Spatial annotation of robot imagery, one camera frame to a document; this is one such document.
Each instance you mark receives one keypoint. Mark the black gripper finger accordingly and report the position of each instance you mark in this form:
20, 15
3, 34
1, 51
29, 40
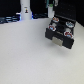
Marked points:
50, 11

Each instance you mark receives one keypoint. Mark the black kcup holder drawer box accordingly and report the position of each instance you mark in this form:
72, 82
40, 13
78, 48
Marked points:
61, 28

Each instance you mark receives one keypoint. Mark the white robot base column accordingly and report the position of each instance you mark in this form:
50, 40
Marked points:
26, 13

